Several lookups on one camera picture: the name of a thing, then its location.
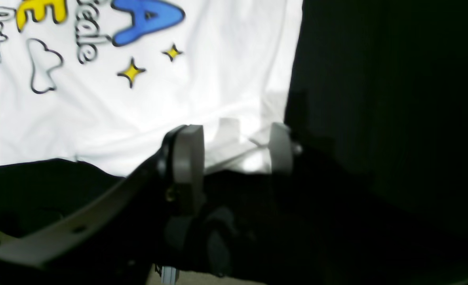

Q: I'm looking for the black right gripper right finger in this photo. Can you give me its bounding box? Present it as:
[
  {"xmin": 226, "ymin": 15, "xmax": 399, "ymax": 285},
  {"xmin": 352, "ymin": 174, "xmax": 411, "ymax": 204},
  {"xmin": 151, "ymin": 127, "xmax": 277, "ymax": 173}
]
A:
[{"xmin": 268, "ymin": 123, "xmax": 468, "ymax": 285}]

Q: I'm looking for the white printed t-shirt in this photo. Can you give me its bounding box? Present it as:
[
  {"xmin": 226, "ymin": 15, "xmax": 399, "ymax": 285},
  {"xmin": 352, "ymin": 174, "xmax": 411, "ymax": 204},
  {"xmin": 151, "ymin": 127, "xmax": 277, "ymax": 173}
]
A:
[{"xmin": 0, "ymin": 0, "xmax": 303, "ymax": 176}]

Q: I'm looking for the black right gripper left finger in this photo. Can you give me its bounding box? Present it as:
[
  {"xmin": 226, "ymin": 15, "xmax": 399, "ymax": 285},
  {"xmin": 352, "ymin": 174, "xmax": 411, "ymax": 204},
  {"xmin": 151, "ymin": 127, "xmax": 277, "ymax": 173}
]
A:
[{"xmin": 0, "ymin": 125, "xmax": 205, "ymax": 285}]

